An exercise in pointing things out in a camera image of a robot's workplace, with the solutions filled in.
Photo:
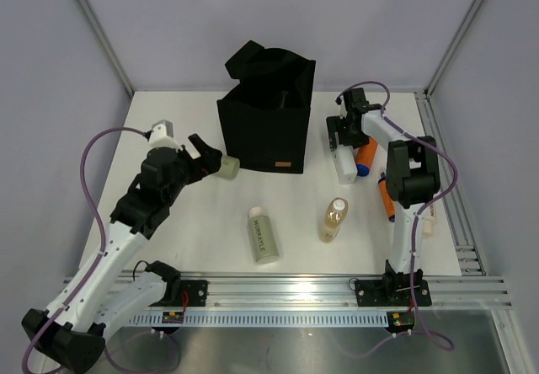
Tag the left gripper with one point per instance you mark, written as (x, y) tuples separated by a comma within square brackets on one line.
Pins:
[(207, 163)]

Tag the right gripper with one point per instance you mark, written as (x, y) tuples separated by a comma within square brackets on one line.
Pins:
[(334, 125)]

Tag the white rectangular bottle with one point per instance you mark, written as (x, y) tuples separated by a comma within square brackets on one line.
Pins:
[(344, 163)]

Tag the orange spray bottle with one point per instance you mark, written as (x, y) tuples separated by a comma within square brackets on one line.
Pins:
[(364, 157), (387, 202)]

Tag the green Murrayle bottle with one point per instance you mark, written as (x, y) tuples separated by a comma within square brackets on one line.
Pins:
[(261, 235)]

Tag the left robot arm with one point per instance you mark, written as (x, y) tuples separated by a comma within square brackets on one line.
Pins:
[(74, 329)]

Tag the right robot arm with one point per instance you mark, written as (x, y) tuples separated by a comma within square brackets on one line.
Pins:
[(412, 181)]

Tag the black canvas bag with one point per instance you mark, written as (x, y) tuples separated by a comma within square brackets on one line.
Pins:
[(265, 118)]

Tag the clear amber liquid bottle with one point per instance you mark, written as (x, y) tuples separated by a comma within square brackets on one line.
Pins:
[(334, 216)]

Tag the cream Murrayle bottle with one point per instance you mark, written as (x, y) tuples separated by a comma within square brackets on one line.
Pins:
[(429, 221)]

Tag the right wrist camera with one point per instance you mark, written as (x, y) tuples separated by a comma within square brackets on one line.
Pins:
[(343, 108)]

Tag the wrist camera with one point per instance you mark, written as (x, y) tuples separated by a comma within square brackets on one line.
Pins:
[(161, 135), (343, 108)]

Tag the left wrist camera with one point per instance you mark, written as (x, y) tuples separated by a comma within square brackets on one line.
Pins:
[(161, 135)]

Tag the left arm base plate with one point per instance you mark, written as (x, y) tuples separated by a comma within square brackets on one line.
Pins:
[(194, 292)]

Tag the aluminium rail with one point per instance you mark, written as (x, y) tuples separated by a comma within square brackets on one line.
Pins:
[(336, 292)]

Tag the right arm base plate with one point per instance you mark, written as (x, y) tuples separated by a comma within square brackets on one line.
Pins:
[(373, 293)]

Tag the left aluminium frame post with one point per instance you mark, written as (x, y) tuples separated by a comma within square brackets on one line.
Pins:
[(85, 8)]

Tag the aluminium frame post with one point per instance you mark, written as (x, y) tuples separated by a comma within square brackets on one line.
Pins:
[(457, 39), (85, 8)]

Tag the slotted cable duct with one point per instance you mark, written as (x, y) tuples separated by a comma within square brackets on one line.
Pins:
[(260, 319)]

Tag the right aluminium frame post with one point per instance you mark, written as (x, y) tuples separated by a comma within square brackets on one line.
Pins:
[(457, 39)]

